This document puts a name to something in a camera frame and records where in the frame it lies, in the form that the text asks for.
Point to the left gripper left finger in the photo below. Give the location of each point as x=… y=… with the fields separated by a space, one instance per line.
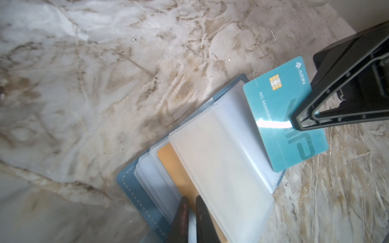
x=180 y=224

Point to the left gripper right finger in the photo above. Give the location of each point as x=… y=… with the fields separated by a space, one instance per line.
x=206 y=232

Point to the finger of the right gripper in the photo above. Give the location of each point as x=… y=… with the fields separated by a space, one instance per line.
x=351 y=50
x=358 y=94

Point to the blue leather card holder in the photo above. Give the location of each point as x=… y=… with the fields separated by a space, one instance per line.
x=224 y=156

